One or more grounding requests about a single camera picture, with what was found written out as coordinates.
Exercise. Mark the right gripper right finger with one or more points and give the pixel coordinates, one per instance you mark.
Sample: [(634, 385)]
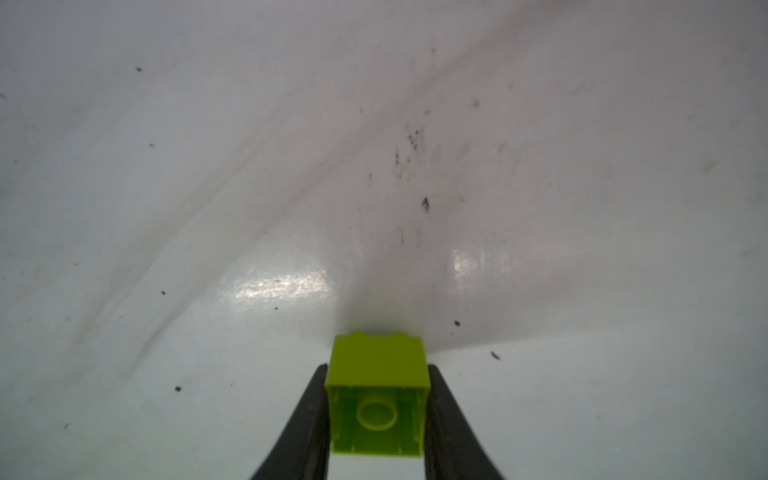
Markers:
[(451, 449)]

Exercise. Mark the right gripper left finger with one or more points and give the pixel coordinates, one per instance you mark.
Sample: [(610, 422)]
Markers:
[(302, 450)]

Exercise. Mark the lime green lego cube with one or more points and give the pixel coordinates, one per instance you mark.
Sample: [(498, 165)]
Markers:
[(377, 388)]

